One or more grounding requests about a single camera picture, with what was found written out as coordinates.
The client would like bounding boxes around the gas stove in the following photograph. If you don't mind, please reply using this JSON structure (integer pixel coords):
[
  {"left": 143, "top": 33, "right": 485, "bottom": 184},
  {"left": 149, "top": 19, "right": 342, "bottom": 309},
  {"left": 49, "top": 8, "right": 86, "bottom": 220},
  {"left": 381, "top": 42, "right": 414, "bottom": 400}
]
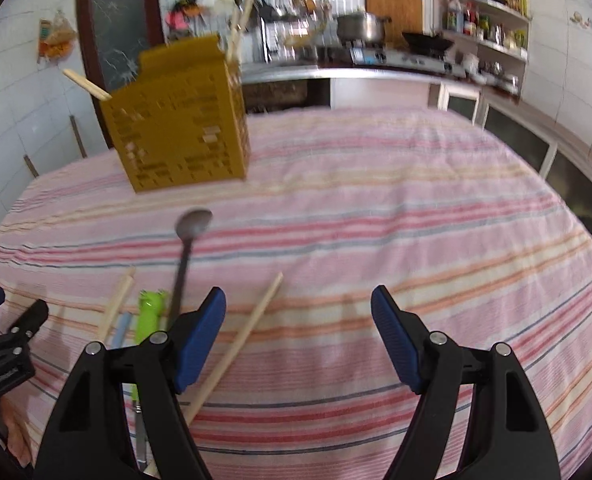
[{"left": 320, "top": 44, "right": 470, "bottom": 79}]

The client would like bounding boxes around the steel cooking pot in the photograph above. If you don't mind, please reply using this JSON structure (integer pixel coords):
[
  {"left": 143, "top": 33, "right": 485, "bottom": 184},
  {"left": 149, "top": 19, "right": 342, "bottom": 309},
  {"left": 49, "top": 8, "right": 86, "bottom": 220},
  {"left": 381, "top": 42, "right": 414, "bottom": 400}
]
[{"left": 335, "top": 11, "right": 392, "bottom": 46}]

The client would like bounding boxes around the yellow perforated utensil holder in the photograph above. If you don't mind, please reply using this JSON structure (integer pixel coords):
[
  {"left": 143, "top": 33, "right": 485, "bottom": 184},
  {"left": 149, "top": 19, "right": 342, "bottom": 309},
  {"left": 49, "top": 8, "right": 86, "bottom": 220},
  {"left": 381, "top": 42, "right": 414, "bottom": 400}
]
[{"left": 100, "top": 35, "right": 250, "bottom": 193}]

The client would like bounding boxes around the light blue straw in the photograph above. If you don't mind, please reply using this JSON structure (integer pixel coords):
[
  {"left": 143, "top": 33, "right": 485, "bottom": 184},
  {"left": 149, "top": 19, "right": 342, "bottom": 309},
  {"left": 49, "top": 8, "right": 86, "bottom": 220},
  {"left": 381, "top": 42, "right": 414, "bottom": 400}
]
[{"left": 110, "top": 312, "right": 132, "bottom": 349}]

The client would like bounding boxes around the person's left hand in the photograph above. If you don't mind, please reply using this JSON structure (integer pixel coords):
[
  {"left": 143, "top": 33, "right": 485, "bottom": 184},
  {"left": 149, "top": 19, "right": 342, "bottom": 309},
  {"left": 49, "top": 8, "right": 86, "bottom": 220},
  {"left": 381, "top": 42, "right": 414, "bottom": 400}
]
[{"left": 0, "top": 398, "right": 32, "bottom": 467}]

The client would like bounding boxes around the white corner shelf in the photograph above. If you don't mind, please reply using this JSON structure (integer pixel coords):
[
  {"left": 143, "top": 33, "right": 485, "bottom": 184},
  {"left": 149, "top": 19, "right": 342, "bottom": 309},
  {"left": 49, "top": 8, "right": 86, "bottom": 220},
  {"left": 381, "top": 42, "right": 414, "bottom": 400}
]
[{"left": 432, "top": 0, "right": 530, "bottom": 96}]

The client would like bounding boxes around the dark metal spoon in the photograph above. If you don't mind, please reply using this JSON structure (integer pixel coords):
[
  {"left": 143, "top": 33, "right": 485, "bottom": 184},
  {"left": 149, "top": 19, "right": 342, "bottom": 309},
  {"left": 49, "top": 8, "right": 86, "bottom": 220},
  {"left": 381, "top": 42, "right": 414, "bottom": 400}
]
[{"left": 167, "top": 208, "right": 212, "bottom": 328}]

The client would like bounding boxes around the black wok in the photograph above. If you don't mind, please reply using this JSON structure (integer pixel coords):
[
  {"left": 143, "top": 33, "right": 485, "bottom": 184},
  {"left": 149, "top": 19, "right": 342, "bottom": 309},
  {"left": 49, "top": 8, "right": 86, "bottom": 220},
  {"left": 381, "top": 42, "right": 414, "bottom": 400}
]
[{"left": 401, "top": 32, "right": 454, "bottom": 60}]

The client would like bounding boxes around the wooden chopstick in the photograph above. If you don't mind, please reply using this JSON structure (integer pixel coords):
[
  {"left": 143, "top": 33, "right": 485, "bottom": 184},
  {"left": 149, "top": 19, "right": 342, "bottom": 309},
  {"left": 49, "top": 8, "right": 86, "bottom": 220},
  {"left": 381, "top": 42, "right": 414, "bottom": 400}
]
[
  {"left": 95, "top": 268, "right": 136, "bottom": 342},
  {"left": 62, "top": 68, "right": 112, "bottom": 101},
  {"left": 143, "top": 271, "right": 285, "bottom": 478},
  {"left": 226, "top": 0, "right": 255, "bottom": 63}
]

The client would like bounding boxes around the dark glass door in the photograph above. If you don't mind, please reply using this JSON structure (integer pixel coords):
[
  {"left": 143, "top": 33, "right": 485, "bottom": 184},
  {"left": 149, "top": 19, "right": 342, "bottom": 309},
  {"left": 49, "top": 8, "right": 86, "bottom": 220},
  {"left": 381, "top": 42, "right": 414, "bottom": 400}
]
[{"left": 74, "top": 0, "right": 165, "bottom": 149}]

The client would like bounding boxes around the hanging bag of snacks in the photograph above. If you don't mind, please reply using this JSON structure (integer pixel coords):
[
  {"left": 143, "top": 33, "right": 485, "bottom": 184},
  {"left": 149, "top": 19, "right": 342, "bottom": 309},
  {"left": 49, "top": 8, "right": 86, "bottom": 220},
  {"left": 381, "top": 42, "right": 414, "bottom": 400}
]
[{"left": 37, "top": 9, "right": 78, "bottom": 63}]

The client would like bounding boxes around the green frog handle fork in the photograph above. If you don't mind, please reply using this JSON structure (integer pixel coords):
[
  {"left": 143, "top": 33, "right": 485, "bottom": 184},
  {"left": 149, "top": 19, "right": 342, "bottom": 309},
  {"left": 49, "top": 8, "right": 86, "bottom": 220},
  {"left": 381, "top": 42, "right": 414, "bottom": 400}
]
[{"left": 129, "top": 288, "right": 170, "bottom": 403}]

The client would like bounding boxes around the rectangular wooden cutting board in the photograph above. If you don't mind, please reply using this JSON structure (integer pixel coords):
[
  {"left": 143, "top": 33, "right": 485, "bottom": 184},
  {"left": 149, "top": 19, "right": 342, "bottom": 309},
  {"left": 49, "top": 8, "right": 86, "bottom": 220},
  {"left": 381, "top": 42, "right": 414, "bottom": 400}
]
[{"left": 364, "top": 0, "right": 423, "bottom": 42}]

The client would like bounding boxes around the pink striped tablecloth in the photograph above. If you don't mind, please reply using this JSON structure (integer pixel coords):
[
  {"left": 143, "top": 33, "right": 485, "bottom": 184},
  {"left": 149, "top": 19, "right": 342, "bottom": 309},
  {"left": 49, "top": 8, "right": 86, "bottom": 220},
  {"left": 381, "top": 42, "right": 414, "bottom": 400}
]
[{"left": 0, "top": 110, "right": 592, "bottom": 479}]

